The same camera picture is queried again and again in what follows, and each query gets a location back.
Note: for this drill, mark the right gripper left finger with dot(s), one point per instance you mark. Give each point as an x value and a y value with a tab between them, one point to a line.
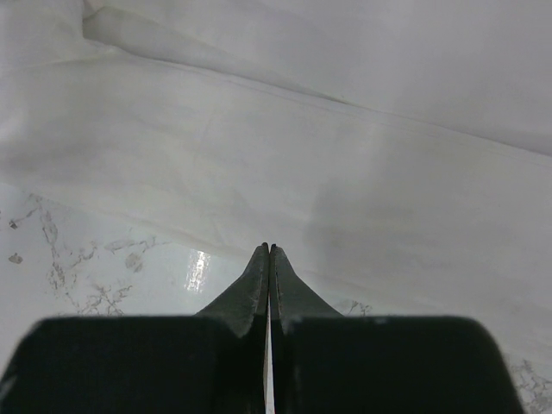
208	362

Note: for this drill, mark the white t shirt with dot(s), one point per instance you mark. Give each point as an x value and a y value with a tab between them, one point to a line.
399	150

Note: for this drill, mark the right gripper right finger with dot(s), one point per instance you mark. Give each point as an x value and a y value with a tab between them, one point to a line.
324	362

